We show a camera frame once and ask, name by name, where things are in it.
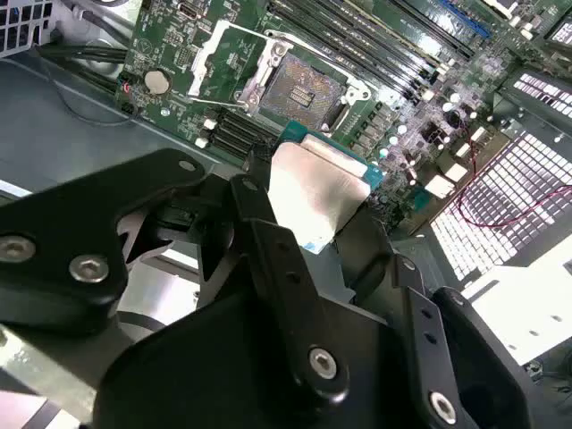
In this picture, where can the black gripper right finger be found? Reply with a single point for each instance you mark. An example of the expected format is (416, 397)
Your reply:
(415, 322)

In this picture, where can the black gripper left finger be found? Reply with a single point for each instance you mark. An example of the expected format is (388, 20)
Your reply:
(67, 223)

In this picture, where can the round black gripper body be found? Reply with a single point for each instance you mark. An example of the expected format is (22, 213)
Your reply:
(201, 371)

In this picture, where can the silver topped CPU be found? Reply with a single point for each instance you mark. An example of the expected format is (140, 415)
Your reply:
(313, 192)

